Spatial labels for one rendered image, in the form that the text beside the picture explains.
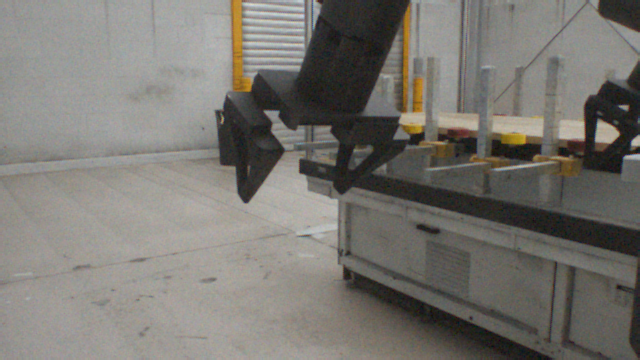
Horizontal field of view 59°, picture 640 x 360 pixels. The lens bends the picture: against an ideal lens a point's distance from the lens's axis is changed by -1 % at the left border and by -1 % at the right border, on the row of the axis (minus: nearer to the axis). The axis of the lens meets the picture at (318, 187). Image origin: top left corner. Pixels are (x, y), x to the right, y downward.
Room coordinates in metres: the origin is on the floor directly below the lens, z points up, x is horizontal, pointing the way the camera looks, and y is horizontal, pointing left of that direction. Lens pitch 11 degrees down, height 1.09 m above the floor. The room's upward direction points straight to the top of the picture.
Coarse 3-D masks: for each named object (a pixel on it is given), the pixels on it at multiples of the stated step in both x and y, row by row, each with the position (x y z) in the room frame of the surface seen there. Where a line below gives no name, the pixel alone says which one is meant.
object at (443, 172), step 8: (512, 160) 1.94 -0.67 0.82; (432, 168) 1.75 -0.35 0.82; (440, 168) 1.75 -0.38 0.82; (448, 168) 1.75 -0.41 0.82; (456, 168) 1.78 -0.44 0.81; (464, 168) 1.80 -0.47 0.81; (472, 168) 1.82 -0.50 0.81; (480, 168) 1.84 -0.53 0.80; (488, 168) 1.86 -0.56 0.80; (424, 176) 1.73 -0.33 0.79; (432, 176) 1.71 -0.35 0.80; (440, 176) 1.73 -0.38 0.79; (448, 176) 1.76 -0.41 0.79
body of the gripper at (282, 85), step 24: (312, 48) 0.41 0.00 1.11; (336, 48) 0.40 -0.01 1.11; (360, 48) 0.40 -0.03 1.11; (384, 48) 0.41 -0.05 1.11; (264, 72) 0.43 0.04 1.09; (288, 72) 0.45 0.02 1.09; (312, 72) 0.41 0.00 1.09; (336, 72) 0.40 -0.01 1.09; (360, 72) 0.40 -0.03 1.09; (264, 96) 0.43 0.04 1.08; (288, 96) 0.41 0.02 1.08; (312, 96) 0.42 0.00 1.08; (336, 96) 0.41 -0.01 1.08; (360, 96) 0.42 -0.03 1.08; (288, 120) 0.39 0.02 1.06; (312, 120) 0.40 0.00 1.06; (336, 120) 0.41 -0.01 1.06; (360, 120) 0.42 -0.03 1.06; (384, 120) 0.44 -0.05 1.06
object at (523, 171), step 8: (496, 168) 1.54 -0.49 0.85; (504, 168) 1.54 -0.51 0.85; (512, 168) 1.54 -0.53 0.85; (520, 168) 1.56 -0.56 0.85; (528, 168) 1.58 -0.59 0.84; (536, 168) 1.60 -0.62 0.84; (544, 168) 1.62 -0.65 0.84; (552, 168) 1.65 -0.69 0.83; (496, 176) 1.51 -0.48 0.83; (504, 176) 1.52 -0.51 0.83; (512, 176) 1.54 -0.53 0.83; (520, 176) 1.56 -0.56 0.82; (528, 176) 1.58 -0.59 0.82
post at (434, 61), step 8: (432, 56) 2.12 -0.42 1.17; (432, 64) 2.12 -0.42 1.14; (440, 64) 2.13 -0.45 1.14; (432, 72) 2.12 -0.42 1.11; (440, 72) 2.13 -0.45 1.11; (432, 80) 2.12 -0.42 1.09; (432, 88) 2.12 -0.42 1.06; (432, 96) 2.12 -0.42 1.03; (432, 104) 2.12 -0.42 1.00; (432, 112) 2.12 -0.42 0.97; (432, 120) 2.12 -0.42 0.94; (432, 128) 2.12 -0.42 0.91; (432, 136) 2.12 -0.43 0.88; (424, 160) 2.14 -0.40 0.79; (432, 160) 2.12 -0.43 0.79; (424, 168) 2.14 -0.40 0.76
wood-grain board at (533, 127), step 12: (408, 120) 2.68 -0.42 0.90; (420, 120) 2.68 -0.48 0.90; (444, 120) 2.68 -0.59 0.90; (456, 120) 2.68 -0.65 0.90; (468, 120) 2.68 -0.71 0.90; (504, 120) 2.68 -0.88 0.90; (516, 120) 2.68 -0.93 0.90; (528, 120) 2.68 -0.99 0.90; (540, 120) 2.68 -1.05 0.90; (564, 120) 2.68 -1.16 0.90; (444, 132) 2.27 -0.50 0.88; (492, 132) 2.08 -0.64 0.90; (504, 132) 2.07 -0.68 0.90; (516, 132) 2.07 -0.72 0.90; (528, 132) 2.06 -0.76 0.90; (540, 132) 2.06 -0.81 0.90; (564, 132) 2.06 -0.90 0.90; (576, 132) 2.07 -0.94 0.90; (600, 132) 2.07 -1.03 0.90; (612, 132) 2.07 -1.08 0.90; (540, 144) 1.91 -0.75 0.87; (564, 144) 1.84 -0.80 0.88; (600, 144) 1.74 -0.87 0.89; (636, 144) 1.68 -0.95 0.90
